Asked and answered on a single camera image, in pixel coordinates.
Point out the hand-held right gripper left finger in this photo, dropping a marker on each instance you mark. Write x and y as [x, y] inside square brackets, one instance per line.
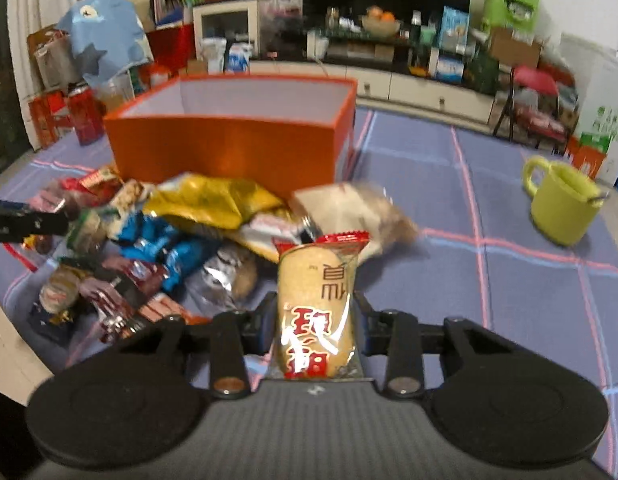
[261, 342]

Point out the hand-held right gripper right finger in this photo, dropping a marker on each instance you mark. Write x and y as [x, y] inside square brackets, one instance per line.
[363, 327]

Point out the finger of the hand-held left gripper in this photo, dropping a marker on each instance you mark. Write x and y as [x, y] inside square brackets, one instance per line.
[34, 224]

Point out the red-topped cake snack packet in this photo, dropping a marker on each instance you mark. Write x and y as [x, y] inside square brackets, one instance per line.
[314, 300]

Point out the pile of snack packets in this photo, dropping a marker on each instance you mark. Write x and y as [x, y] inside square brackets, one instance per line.
[139, 260]

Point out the yellow crinkled snack bag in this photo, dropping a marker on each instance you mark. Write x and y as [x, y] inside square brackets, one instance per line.
[214, 202]

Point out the orange cardboard box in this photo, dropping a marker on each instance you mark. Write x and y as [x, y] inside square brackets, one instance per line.
[229, 150]

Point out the red printed carton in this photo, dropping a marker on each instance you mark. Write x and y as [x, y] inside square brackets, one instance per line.
[46, 120]

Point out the beige bread packet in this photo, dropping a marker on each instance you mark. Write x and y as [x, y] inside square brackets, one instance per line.
[354, 212]

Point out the clear plastic jar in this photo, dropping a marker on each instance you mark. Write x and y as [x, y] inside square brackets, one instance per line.
[116, 92]

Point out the purple plaid tablecloth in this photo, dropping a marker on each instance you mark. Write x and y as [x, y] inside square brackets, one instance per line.
[514, 285]

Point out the blue star print cloth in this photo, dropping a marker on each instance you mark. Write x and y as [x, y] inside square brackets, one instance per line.
[104, 35]

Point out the red storage box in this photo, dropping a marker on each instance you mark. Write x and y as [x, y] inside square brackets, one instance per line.
[171, 47]

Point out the white curtain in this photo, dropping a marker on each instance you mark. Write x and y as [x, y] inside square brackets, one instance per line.
[29, 0]

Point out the green mug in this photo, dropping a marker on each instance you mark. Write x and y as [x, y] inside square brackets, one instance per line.
[561, 210]

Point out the white television cabinet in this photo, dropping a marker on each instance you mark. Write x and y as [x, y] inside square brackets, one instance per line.
[414, 87]

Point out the white plastic bag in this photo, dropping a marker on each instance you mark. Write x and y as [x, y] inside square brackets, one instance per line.
[212, 55]

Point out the white framed glass cabinet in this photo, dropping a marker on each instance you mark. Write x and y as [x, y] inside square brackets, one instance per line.
[199, 30]

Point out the blue and white tissue pack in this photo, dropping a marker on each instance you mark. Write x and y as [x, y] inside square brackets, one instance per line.
[237, 58]

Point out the small blue printed box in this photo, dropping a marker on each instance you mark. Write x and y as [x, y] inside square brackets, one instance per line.
[449, 69]

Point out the orange and white bag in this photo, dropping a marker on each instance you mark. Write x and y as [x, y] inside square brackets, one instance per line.
[586, 157]

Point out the red folding chair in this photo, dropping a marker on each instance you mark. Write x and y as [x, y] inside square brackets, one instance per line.
[536, 82]

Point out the fruit bowl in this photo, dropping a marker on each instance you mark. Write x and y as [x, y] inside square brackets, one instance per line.
[381, 25]

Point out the tall blue printed box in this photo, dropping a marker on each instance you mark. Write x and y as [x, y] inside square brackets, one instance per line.
[454, 27]

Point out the brown cardboard box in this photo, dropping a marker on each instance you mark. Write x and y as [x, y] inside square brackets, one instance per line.
[514, 50]

